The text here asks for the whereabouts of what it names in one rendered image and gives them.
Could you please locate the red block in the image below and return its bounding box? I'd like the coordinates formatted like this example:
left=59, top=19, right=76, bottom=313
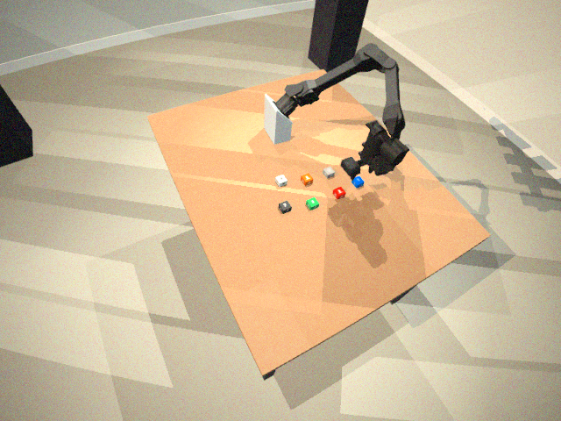
left=333, top=187, right=346, bottom=199

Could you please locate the blue block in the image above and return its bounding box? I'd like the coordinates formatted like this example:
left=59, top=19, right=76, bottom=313
left=351, top=176, right=365, bottom=188

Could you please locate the orange block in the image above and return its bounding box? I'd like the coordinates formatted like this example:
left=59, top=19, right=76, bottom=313
left=301, top=174, right=314, bottom=186

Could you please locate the green block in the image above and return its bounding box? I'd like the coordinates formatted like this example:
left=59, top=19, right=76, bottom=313
left=306, top=197, right=319, bottom=211

